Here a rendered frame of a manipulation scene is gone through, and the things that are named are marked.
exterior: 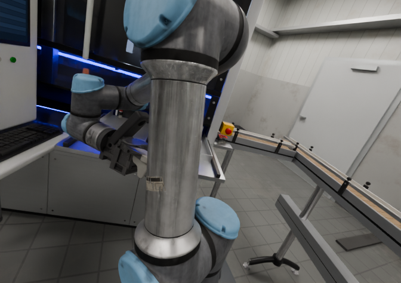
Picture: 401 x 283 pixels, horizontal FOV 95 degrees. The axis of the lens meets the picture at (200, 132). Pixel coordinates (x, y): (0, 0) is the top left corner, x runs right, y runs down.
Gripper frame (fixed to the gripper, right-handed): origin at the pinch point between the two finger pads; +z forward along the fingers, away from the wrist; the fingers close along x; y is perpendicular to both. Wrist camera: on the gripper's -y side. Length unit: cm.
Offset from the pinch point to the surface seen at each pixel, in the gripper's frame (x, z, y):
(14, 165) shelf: 1, -56, 25
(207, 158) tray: -50, -4, 7
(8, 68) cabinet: -4, -85, -5
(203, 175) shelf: -37.3, 0.4, 11.9
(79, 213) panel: -54, -79, 80
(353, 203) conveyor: -78, 71, 4
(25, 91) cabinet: -13, -88, 4
